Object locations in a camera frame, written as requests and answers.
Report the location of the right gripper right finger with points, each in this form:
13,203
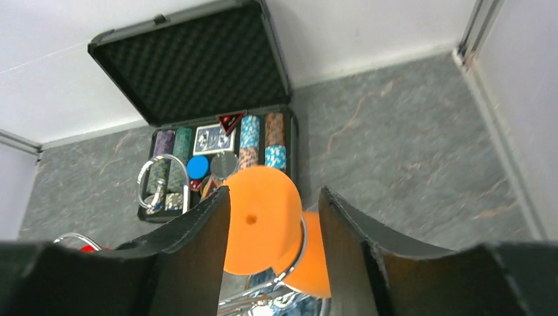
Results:
376,270

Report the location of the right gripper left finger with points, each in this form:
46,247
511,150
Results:
176,269

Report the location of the orange wine glass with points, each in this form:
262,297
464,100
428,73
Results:
269,228

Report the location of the red wine glass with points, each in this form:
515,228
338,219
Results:
89,248

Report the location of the chrome wine glass rack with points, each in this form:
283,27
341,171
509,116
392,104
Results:
253,222

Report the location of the blue poker chip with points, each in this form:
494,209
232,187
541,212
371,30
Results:
197,167

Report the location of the playing card deck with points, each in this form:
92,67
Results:
210,139

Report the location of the black poker chip case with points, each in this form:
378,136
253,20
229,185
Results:
187,68

